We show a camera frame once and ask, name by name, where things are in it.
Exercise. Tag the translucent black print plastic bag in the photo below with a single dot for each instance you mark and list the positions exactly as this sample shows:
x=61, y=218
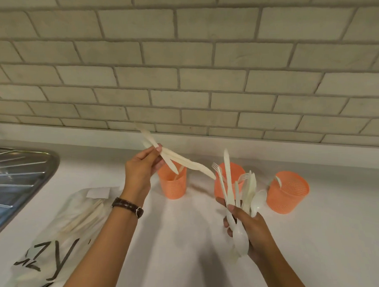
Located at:
x=43, y=229

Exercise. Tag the orange mesh plastic cup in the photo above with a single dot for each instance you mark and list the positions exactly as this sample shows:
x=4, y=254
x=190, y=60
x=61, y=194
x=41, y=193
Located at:
x=287, y=198
x=172, y=187
x=235, y=171

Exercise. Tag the person's left forearm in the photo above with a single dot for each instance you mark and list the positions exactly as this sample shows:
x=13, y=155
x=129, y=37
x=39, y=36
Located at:
x=102, y=253

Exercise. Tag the bunch of mixed plastic cutlery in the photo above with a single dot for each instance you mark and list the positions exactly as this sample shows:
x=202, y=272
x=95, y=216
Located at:
x=240, y=236

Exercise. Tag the person's right hand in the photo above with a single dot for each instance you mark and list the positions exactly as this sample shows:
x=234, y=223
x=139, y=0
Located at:
x=256, y=237

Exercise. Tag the person's left hand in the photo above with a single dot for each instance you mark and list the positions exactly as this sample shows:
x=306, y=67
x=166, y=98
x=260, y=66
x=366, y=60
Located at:
x=138, y=174

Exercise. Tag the white plastic cutlery spoon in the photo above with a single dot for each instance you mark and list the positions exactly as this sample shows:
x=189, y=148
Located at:
x=278, y=181

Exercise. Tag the stainless steel sink drainboard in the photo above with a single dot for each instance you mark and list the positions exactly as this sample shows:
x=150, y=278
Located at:
x=17, y=185

